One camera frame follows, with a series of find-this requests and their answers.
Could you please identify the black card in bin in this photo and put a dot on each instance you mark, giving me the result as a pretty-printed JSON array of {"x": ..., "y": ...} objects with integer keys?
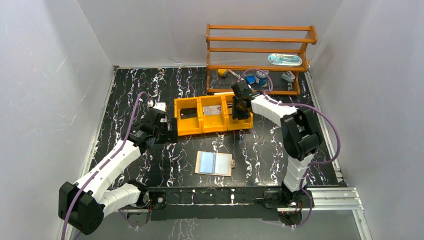
[{"x": 187, "y": 113}]

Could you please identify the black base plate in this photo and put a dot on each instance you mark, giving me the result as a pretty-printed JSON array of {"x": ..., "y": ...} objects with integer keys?
[{"x": 255, "y": 202}]

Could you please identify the middle orange bin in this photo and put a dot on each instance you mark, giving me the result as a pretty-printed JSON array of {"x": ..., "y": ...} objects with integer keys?
[{"x": 213, "y": 123}]

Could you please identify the blue small box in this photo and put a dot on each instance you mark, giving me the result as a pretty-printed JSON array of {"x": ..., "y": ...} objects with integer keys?
[{"x": 250, "y": 79}]

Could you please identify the yellow sponge block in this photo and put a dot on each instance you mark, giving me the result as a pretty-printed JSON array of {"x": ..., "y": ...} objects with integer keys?
[{"x": 222, "y": 72}]

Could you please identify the brown card in bin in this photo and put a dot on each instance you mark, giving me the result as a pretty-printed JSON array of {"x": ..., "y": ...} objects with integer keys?
[{"x": 229, "y": 108}]

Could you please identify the beige leather card holder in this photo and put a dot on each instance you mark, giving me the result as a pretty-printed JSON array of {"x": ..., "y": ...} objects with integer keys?
[{"x": 214, "y": 164}]

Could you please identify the blue white tape roll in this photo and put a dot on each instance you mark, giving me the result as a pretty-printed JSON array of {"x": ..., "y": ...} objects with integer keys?
[{"x": 261, "y": 77}]

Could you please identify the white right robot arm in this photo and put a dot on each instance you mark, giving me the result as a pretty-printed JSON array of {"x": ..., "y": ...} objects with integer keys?
[{"x": 301, "y": 136}]

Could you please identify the orange wooden shelf rack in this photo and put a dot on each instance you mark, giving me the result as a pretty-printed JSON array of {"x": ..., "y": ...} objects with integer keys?
[{"x": 246, "y": 48}]

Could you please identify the silver card in bin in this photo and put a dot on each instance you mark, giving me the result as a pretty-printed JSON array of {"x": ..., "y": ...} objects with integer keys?
[{"x": 212, "y": 110}]

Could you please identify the blue packaged item on shelf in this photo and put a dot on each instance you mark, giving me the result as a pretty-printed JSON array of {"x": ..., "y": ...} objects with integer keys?
[{"x": 280, "y": 59}]

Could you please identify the white marker pen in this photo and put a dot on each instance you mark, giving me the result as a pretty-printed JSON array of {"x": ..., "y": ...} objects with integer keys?
[{"x": 237, "y": 76}]

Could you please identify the aluminium frame rail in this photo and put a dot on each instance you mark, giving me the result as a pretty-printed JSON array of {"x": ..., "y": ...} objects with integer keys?
[{"x": 325, "y": 199}]

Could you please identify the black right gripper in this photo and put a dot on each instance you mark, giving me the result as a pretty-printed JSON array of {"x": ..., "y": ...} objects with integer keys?
[{"x": 235, "y": 113}]

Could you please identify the right orange bin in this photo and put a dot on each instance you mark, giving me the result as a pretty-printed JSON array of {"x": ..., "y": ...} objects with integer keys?
[{"x": 236, "y": 124}]

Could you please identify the orange bin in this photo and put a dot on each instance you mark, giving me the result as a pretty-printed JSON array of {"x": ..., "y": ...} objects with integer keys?
[
  {"x": 236, "y": 124},
  {"x": 213, "y": 123},
  {"x": 187, "y": 126}
]

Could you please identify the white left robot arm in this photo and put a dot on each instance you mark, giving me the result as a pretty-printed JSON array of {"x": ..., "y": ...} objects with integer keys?
[{"x": 85, "y": 203}]

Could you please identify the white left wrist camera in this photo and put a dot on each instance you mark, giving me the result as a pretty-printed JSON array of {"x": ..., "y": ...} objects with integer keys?
[{"x": 162, "y": 106}]

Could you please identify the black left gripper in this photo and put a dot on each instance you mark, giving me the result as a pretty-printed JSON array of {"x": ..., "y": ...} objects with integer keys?
[{"x": 167, "y": 127}]

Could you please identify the left orange bin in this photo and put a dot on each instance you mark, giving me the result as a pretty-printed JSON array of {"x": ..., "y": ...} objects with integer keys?
[{"x": 187, "y": 126}]

